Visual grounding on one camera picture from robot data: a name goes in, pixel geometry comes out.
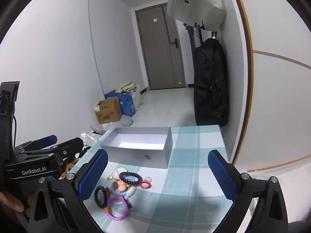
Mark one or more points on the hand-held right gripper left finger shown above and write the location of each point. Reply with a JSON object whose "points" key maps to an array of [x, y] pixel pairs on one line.
{"points": [[93, 174]]}

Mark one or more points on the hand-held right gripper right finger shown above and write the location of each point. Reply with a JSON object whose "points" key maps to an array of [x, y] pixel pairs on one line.
{"points": [[222, 174]]}

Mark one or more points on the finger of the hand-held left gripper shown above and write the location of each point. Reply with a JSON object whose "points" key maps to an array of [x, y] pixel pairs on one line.
{"points": [[46, 140], [70, 143]]}

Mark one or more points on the small yellow charm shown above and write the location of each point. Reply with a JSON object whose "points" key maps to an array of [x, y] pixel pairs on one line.
{"points": [[109, 176]]}

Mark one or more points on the round red-rimmed white case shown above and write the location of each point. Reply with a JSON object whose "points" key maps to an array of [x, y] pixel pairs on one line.
{"points": [[116, 173]]}

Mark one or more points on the grey cardboard box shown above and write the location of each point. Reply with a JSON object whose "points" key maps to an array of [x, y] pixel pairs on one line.
{"points": [[136, 155]]}

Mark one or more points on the person's left hand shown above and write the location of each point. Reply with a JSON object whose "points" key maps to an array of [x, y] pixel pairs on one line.
{"points": [[12, 202]]}

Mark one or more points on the grey plastic mailing bag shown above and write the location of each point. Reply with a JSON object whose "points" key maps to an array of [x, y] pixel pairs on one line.
{"points": [[124, 120], [88, 138]]}

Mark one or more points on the teal checkered tablecloth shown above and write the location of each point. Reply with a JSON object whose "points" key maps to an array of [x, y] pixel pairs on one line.
{"points": [[189, 199]]}

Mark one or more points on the brown cardboard box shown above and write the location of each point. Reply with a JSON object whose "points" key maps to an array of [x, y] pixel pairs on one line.
{"points": [[109, 112]]}

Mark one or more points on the blue cardboard box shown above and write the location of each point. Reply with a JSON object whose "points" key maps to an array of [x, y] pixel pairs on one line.
{"points": [[127, 105]]}

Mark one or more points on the white sack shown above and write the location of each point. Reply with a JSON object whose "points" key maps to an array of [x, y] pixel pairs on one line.
{"points": [[138, 99]]}

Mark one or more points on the beige canvas bag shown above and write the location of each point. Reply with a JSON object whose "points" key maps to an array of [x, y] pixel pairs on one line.
{"points": [[127, 86]]}

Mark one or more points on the black backpack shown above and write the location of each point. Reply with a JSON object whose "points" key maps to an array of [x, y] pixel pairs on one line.
{"points": [[210, 82]]}

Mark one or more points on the white wardrobe with gold trim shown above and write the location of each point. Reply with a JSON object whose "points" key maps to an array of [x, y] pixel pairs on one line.
{"points": [[274, 89]]}

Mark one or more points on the grey door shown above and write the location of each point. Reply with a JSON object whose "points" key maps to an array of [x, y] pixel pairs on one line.
{"points": [[158, 53]]}

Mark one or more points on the black coat rack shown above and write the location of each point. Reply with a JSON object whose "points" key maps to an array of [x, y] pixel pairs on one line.
{"points": [[190, 43]]}

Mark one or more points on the off-white tote bag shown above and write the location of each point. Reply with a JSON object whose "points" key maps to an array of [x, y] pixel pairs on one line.
{"points": [[194, 7]]}

